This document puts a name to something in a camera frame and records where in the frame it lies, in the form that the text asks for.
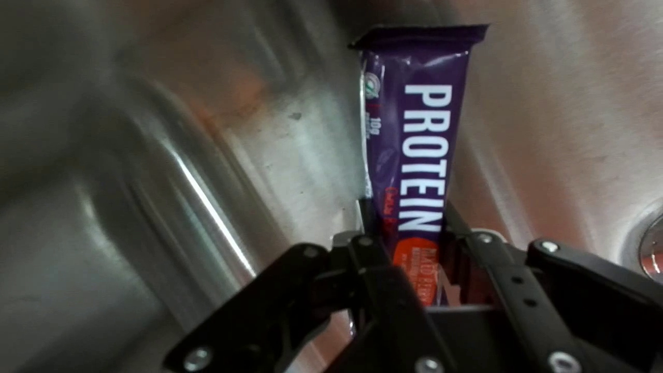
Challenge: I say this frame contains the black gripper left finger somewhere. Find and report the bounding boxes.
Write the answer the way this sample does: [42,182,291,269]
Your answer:
[160,232,461,373]

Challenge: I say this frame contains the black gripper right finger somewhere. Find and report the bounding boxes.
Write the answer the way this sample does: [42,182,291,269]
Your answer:
[438,203,663,373]

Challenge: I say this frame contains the purple protein candy bar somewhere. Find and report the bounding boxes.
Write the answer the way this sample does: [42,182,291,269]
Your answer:
[349,23,491,311]

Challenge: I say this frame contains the round metal sink drain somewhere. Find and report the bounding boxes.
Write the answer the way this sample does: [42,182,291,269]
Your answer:
[636,212,663,280]

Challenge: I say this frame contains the stainless steel sink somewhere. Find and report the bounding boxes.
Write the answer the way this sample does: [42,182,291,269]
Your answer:
[0,0,663,373]

